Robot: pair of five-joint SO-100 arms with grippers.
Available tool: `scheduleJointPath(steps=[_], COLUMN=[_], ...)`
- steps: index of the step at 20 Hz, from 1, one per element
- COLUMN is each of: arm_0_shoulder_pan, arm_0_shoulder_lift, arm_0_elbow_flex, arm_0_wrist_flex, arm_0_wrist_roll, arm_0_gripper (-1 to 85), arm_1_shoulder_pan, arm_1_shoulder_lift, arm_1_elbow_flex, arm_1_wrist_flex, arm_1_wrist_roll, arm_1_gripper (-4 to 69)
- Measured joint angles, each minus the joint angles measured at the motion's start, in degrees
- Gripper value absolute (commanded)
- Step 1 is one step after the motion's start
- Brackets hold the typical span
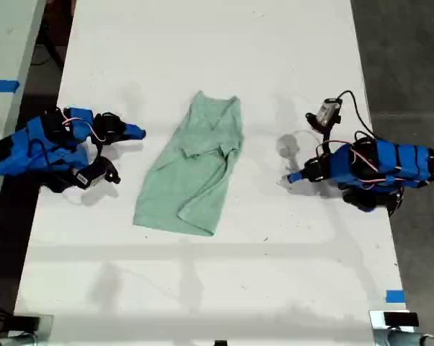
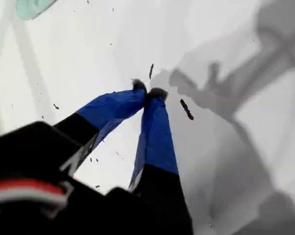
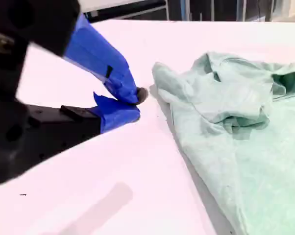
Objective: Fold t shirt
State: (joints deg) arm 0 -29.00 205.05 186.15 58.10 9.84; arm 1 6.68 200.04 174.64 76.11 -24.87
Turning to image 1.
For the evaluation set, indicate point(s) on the white metal bracket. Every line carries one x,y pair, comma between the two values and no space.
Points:
377,329

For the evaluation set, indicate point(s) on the long blue tape strip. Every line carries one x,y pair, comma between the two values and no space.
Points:
2,86

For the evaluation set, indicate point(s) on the small black box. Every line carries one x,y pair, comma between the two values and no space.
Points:
26,323
401,319

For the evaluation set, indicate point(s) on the black camera stalk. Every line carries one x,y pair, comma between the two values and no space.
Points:
105,169
325,134

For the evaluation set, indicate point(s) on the black camera box white label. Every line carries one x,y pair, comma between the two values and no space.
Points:
81,179

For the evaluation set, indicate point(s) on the pale green T-shirt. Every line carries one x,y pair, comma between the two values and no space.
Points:
199,169

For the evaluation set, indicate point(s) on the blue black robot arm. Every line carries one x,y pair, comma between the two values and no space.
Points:
390,162
40,151

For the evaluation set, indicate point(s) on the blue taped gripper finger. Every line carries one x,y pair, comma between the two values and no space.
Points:
134,136
136,129
298,174
299,179

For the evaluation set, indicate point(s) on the small black clamp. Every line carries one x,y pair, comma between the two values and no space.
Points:
220,343

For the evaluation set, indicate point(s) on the pale side table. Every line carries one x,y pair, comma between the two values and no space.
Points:
8,43

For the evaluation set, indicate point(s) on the grey metal pipe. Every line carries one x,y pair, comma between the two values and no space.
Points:
408,339
11,340

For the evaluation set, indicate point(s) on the square blue tape piece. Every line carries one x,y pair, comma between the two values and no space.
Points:
395,296

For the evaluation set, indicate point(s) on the grey black camera box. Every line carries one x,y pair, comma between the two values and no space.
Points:
328,112

